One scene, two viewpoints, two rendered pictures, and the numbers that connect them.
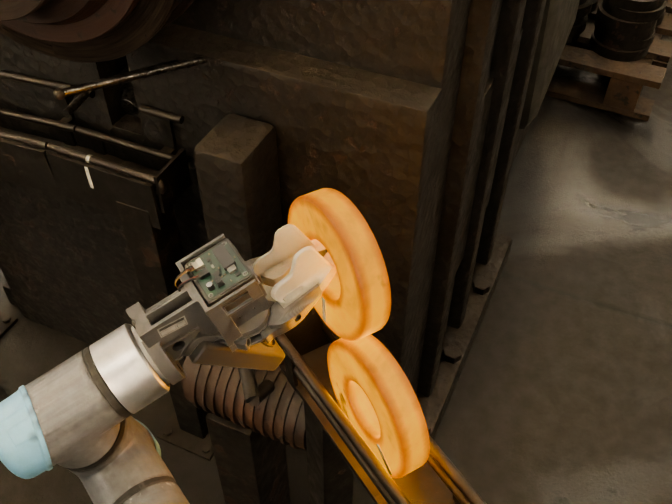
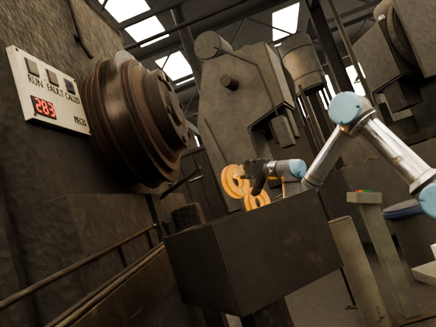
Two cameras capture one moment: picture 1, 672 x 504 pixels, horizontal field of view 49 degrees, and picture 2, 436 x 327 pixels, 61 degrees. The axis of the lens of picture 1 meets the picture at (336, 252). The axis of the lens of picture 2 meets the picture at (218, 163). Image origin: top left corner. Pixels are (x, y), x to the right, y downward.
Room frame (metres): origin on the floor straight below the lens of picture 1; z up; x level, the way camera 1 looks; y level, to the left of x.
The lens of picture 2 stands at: (1.06, 1.58, 0.73)
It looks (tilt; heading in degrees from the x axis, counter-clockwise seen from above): 7 degrees up; 253
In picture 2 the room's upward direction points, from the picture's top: 19 degrees counter-clockwise
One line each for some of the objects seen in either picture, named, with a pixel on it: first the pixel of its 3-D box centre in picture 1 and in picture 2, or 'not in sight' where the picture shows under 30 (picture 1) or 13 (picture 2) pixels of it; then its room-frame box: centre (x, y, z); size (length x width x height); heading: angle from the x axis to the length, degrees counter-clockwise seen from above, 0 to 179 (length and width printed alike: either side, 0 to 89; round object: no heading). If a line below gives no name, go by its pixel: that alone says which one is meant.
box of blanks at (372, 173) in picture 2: not in sight; (385, 194); (-1.30, -1.34, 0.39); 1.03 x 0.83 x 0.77; 170
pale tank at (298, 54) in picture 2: not in sight; (322, 117); (-4.72, -6.76, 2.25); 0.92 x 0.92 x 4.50
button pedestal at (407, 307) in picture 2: not in sight; (385, 250); (-0.07, 0.04, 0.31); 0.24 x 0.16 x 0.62; 65
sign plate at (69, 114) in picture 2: not in sight; (54, 96); (1.12, 0.62, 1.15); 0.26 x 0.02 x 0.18; 65
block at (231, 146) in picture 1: (243, 201); (194, 235); (0.80, 0.13, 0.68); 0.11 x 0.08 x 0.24; 155
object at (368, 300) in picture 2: not in sight; (358, 272); (0.09, 0.01, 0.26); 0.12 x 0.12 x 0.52
